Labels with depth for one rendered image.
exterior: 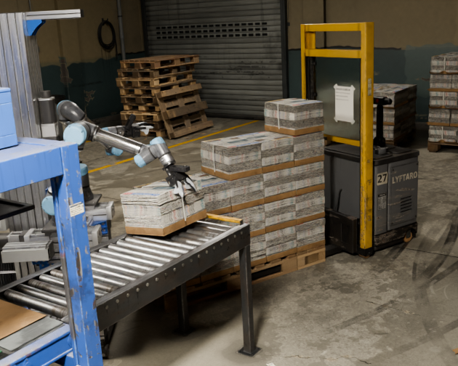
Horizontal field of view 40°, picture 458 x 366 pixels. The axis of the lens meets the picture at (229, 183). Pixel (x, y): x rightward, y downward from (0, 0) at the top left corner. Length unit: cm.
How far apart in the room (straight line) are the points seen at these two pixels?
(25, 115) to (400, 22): 774
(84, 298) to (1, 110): 73
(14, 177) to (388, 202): 370
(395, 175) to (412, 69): 550
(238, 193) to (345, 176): 122
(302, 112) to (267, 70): 707
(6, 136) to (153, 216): 129
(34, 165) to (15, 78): 175
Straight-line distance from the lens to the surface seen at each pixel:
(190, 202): 348
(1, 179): 205
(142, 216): 341
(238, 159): 435
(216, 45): 1227
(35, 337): 256
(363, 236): 507
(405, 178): 531
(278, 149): 455
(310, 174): 479
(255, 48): 1180
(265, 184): 454
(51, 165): 217
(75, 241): 228
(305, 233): 489
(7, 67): 382
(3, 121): 226
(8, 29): 381
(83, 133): 343
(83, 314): 238
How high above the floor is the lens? 195
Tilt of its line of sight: 15 degrees down
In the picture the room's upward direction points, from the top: 3 degrees counter-clockwise
